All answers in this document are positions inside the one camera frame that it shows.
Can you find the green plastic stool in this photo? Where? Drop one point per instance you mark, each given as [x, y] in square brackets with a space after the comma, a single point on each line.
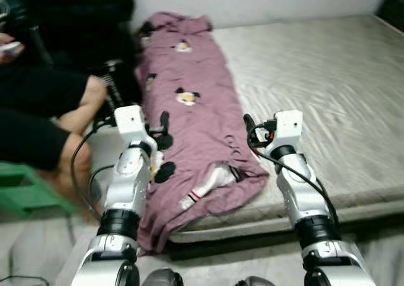
[25, 191]

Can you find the quilted cream mattress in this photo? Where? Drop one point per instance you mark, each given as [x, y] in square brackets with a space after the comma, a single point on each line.
[315, 77]

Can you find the dark tufted headboard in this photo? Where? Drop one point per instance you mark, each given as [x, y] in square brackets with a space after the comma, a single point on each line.
[392, 2]

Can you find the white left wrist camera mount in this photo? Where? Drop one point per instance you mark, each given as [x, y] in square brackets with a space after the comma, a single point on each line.
[129, 125]

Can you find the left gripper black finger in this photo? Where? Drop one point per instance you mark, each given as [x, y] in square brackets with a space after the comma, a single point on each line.
[165, 122]

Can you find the grey right robot leg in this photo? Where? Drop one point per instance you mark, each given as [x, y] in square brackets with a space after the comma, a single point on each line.
[255, 281]

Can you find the black bag with white print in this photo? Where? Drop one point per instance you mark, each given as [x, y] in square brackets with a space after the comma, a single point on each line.
[113, 87]

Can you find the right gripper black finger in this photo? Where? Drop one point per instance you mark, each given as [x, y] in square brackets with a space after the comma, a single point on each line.
[249, 123]

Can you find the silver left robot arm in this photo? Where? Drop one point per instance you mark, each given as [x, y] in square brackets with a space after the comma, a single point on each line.
[123, 191]

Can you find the purple cartoon print blanket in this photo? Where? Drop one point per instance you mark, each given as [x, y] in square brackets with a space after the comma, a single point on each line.
[189, 115]

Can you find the person in black clothes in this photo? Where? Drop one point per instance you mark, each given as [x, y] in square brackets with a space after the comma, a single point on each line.
[44, 109]

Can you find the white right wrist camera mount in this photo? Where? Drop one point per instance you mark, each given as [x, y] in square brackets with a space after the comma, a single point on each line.
[288, 128]

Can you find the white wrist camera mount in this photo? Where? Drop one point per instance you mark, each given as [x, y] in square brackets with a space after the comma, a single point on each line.
[288, 128]
[129, 125]

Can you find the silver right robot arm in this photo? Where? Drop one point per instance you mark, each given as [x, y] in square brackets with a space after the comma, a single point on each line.
[309, 204]

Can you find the bare person hand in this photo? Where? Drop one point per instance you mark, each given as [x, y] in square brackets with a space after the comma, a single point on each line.
[6, 57]

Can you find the dark bed frame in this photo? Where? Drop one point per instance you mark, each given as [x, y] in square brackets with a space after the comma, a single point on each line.
[252, 245]

